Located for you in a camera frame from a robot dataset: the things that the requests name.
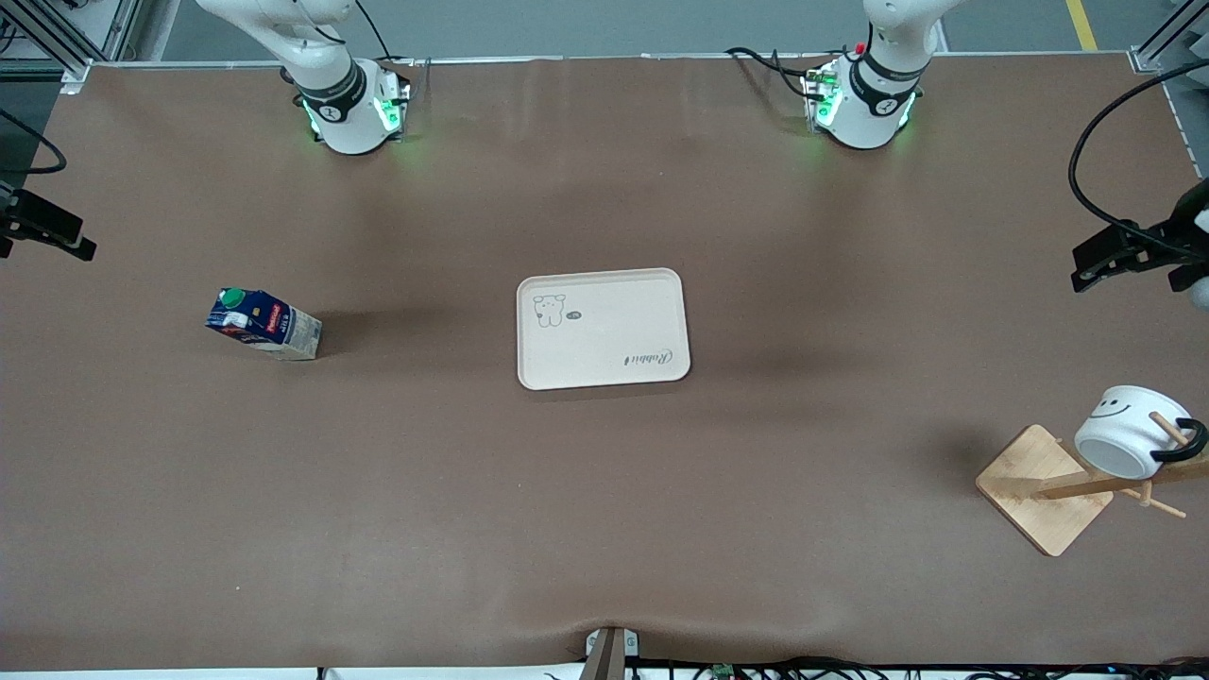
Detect aluminium frame post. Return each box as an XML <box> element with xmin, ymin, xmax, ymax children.
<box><xmin>0</xmin><ymin>0</ymin><xmax>145</xmax><ymax>95</ymax></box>
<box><xmin>1127</xmin><ymin>0</ymin><xmax>1209</xmax><ymax>180</ymax></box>

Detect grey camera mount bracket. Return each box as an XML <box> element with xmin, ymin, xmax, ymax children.
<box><xmin>584</xmin><ymin>626</ymin><xmax>640</xmax><ymax>680</ymax></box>

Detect black left arm base cables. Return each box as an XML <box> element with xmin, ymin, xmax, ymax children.
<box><xmin>724</xmin><ymin>44</ymin><xmax>837</xmax><ymax>103</ymax></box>

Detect cream rabbit print tray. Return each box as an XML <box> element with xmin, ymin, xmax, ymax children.
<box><xmin>517</xmin><ymin>268</ymin><xmax>691</xmax><ymax>391</ymax></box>

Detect blue milk carton green cap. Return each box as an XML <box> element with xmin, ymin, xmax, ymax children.
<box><xmin>204</xmin><ymin>286</ymin><xmax>324</xmax><ymax>363</ymax></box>

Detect wooden cup rack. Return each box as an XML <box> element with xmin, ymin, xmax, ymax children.
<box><xmin>975</xmin><ymin>412</ymin><xmax>1209</xmax><ymax>557</ymax></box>

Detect black right arm base cable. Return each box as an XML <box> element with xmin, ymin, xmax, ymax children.
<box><xmin>351</xmin><ymin>0</ymin><xmax>418</xmax><ymax>69</ymax></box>

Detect white smiley cup black handle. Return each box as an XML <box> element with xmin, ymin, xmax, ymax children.
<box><xmin>1073</xmin><ymin>384</ymin><xmax>1209</xmax><ymax>482</ymax></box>

